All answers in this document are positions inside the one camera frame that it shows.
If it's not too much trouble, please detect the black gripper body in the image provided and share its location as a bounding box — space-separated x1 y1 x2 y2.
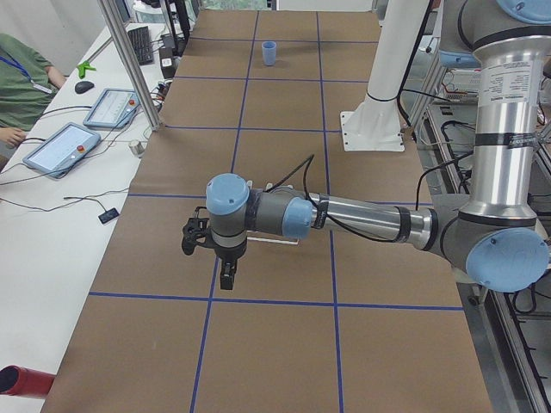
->
214 240 247 261

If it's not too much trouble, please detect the light blue plastic cup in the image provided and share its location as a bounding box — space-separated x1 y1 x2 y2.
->
262 40 277 66

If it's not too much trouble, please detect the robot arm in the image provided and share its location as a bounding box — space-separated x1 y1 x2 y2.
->
182 1 550 293

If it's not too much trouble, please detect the small black sensor box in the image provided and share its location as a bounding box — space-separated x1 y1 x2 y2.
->
98 208 120 225

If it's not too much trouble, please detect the small silver cylinder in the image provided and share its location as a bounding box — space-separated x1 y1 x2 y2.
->
128 139 145 158

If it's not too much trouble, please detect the far teach pendant tablet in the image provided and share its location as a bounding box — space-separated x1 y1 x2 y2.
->
83 89 140 130

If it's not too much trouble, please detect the teach pendant tablet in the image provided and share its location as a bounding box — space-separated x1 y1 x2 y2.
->
23 122 101 178
83 89 140 130

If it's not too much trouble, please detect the near teach pendant tablet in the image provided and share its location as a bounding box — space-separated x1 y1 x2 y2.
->
23 122 101 178

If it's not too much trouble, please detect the black computer mouse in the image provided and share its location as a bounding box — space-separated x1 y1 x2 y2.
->
74 81 95 95

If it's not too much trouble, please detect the black keyboard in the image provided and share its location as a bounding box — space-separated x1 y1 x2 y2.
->
127 27 153 65

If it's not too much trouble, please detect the green plastic clip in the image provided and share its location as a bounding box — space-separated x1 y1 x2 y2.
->
77 60 96 79

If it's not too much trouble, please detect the red cylinder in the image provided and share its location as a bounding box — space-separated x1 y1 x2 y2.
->
1 366 56 399

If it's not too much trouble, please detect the person in green shirt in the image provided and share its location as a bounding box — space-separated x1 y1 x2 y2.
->
1 34 66 147

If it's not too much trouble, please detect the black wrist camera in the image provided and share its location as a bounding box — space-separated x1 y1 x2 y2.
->
182 206 214 256

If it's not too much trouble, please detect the white wire cup holder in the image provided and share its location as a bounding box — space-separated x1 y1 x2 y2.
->
245 188 298 245

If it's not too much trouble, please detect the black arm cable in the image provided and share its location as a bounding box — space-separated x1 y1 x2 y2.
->
265 154 474 243

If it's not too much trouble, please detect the aluminium frame post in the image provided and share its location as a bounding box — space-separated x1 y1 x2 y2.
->
97 0 161 132

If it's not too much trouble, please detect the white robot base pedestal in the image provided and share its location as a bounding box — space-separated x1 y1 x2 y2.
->
340 0 431 152

